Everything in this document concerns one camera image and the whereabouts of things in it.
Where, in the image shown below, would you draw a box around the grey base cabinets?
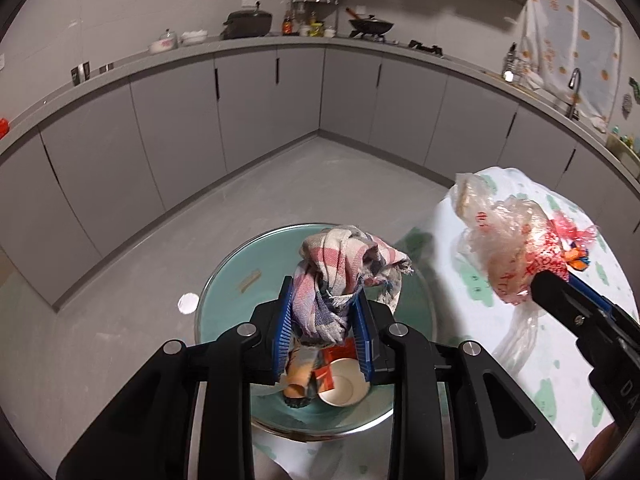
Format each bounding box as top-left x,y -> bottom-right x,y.
0,42 -> 640,311

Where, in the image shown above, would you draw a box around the spice rack with bottles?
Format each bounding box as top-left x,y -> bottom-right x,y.
282,0 -> 338,38

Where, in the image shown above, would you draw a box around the grey kitchen countertop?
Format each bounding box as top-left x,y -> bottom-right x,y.
0,32 -> 640,181

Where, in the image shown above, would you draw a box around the pink crinkled plastic bag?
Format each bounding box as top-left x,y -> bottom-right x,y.
535,212 -> 598,281

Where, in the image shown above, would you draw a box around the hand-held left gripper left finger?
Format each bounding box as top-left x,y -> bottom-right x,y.
55,275 -> 296,480

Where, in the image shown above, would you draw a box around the person's right forearm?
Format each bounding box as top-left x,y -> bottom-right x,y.
580,422 -> 631,478

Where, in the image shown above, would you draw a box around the black wok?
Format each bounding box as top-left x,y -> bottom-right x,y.
346,6 -> 396,36

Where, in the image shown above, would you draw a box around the black gas stove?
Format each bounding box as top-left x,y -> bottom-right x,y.
350,30 -> 446,58

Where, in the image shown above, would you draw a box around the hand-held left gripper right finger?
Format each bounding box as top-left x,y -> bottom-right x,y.
351,294 -> 586,480

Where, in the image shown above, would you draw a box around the tan cylindrical package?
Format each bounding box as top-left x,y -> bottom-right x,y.
284,350 -> 321,398

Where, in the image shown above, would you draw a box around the dark rice cooker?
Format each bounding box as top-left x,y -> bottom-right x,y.
221,4 -> 273,40

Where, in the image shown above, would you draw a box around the orange blue snack wrapper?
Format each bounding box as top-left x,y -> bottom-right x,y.
565,247 -> 592,272

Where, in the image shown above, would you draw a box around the black kitchen faucet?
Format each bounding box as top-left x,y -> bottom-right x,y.
565,67 -> 583,118

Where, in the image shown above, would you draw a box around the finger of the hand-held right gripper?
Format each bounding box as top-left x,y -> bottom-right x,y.
567,275 -> 640,331
531,270 -> 616,341

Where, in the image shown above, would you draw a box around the striped paper cup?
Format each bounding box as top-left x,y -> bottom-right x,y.
317,356 -> 370,408

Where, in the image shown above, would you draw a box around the plaid cloth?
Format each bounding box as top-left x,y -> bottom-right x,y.
292,225 -> 415,348

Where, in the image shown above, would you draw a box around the metal knife rack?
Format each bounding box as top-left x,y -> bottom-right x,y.
501,42 -> 521,83

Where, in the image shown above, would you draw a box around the white dish basin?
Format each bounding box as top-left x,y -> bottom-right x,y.
607,132 -> 640,167

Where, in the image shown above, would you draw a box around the clear red-printed plastic bag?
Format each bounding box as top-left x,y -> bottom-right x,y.
452,172 -> 571,373

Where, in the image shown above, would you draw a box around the white bowl with lidded jar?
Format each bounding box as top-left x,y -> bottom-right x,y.
148,30 -> 179,54

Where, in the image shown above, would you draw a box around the orange print window curtain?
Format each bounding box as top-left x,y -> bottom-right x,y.
517,0 -> 623,126

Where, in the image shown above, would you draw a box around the green round bin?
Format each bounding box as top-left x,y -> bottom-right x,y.
192,222 -> 440,443

